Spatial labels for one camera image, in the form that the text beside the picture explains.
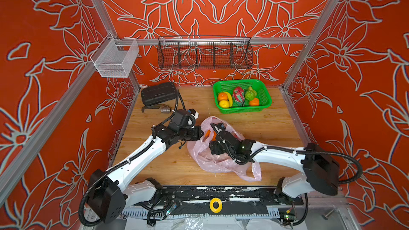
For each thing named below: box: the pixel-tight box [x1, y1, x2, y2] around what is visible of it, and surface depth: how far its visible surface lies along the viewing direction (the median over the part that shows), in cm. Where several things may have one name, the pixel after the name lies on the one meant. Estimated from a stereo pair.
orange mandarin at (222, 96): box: [217, 92, 228, 102], surface depth 110 cm
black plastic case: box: [141, 81, 177, 107], surface depth 109 cm
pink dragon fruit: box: [232, 86, 245, 108], surface depth 108 cm
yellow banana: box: [222, 91, 233, 108], surface depth 109 cm
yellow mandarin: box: [218, 100, 230, 109], surface depth 103 cm
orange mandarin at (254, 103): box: [249, 97, 260, 107], surface depth 107 cm
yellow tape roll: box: [209, 197, 224, 214], surface depth 71 cm
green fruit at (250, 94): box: [244, 86, 257, 102], surface depth 105 cm
